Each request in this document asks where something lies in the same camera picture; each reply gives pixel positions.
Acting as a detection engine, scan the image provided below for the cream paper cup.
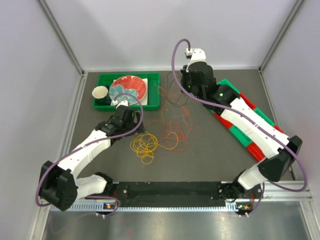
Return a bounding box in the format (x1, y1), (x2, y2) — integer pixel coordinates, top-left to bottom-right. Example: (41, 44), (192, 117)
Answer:
(91, 86), (109, 100)

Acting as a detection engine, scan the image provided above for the yellow cable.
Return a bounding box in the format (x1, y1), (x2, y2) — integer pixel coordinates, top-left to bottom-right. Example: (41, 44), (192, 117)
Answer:
(129, 131), (160, 165)

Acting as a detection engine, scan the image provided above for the red bin near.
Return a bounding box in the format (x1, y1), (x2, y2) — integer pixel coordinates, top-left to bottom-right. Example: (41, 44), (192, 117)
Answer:
(244, 125), (289, 161)

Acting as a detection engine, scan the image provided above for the red blue floral plate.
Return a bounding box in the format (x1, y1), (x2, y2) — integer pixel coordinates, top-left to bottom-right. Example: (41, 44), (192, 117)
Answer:
(108, 74), (148, 106)

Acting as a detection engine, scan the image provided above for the red bin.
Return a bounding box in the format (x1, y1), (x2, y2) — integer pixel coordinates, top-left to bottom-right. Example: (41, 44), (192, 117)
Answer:
(244, 125), (289, 161)
(213, 93), (256, 129)

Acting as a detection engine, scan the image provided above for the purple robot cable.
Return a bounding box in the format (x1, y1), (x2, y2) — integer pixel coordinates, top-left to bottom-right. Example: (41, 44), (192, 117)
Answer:
(35, 93), (145, 218)
(171, 38), (309, 217)

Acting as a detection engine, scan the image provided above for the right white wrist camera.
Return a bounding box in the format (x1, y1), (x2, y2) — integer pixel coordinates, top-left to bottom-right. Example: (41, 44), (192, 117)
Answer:
(185, 48), (206, 66)

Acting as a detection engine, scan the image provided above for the slotted cable duct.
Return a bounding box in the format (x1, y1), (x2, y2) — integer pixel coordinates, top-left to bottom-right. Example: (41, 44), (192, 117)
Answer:
(49, 201), (253, 213)

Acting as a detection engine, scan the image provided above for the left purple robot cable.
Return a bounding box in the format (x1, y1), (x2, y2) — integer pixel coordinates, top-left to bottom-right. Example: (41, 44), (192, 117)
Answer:
(35, 93), (145, 218)

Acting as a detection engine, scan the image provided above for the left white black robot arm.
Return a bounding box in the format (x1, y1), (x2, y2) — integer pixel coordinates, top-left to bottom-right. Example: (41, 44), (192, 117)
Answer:
(35, 105), (145, 211)

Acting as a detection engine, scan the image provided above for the aluminium frame rail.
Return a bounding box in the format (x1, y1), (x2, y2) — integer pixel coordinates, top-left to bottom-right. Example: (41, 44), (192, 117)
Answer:
(262, 180), (312, 202)

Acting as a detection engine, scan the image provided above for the green bin far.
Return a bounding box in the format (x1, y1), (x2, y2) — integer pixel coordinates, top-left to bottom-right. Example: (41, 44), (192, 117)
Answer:
(205, 79), (240, 107)

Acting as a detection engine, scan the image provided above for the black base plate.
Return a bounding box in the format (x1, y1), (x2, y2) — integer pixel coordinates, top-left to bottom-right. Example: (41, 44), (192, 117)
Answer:
(84, 181), (265, 208)

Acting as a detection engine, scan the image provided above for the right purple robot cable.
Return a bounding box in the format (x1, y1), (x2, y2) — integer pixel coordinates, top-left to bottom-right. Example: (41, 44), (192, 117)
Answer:
(171, 38), (309, 217)

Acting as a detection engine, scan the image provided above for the green plastic tray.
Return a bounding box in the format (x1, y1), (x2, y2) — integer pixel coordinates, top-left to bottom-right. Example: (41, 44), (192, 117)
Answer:
(96, 72), (161, 111)

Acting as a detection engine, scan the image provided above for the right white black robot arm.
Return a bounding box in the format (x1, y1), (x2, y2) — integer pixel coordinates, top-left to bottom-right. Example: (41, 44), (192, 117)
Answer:
(180, 61), (303, 198)

